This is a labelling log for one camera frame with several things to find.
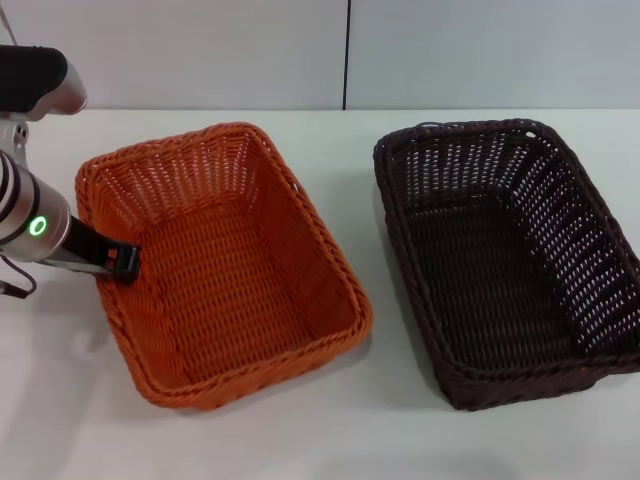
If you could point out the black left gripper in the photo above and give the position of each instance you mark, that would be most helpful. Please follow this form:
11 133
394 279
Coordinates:
82 242

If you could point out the orange woven plastic basket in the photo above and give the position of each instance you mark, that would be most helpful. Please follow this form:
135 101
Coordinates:
235 285

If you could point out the dark brown woven plastic basket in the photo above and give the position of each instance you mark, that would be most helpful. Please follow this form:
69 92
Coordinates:
490 280

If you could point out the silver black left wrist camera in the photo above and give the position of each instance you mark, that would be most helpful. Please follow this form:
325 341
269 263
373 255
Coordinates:
35 75

